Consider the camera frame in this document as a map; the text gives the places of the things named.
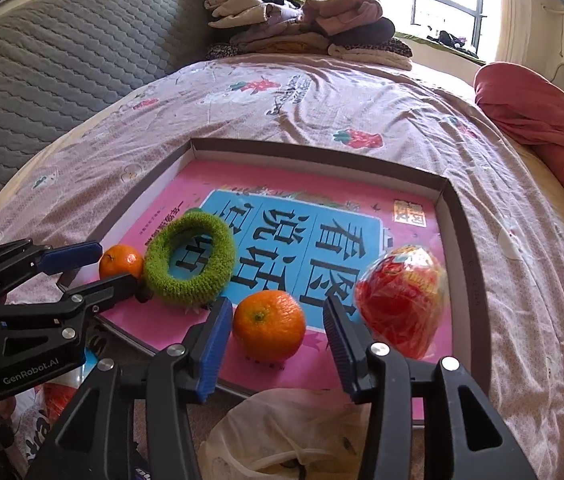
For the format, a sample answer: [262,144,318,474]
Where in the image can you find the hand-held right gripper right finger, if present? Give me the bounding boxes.
[322,296,538,480]

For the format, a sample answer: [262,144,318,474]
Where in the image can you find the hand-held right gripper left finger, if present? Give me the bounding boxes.
[24,297,234,480]

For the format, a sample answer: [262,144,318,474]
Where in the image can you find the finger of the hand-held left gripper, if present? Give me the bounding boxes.
[0,272,154,343]
[0,239,104,295]

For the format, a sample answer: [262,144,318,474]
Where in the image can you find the orange mandarin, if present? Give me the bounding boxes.
[232,290,307,364]
[98,244,145,282]

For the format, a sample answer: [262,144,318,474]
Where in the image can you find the green knitted ring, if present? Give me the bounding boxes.
[143,211,238,307]

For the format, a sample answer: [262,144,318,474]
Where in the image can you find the blue and red egg toy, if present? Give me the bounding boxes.
[354,244,448,359]

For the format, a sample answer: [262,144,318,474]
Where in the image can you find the pink book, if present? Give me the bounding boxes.
[99,162,455,421]

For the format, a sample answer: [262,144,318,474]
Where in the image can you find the grey quilted headboard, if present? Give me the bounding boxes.
[0,0,213,231]

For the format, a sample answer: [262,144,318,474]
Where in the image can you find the dark floral garment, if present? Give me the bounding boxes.
[205,42,241,61]

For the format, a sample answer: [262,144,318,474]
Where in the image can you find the cream bed sheet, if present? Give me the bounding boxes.
[509,137,564,281]

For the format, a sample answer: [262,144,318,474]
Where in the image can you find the cream knit garment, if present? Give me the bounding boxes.
[329,50,413,72]

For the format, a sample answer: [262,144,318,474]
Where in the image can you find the beige folded garment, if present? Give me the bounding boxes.
[205,0,283,29]

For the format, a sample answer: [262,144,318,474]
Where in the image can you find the tan folded garment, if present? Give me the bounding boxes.
[262,35,333,54]

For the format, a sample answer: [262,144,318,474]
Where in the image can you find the leopard print garment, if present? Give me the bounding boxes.
[329,39,413,59]

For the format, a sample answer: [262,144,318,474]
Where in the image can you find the lavender garment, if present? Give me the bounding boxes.
[229,10,323,44]

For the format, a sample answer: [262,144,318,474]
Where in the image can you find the pink quilt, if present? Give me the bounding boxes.
[474,61,564,252]

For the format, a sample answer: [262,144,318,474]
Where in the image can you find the dark brown garment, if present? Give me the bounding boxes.
[327,17,396,52]

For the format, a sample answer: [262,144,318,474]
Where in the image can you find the pile of folded clothes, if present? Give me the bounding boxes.
[282,0,485,66]

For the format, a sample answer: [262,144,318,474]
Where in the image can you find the dark crumpled clothes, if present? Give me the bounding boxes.
[427,30,469,52]

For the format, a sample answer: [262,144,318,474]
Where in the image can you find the pink fleece garment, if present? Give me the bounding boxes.
[302,0,386,36]

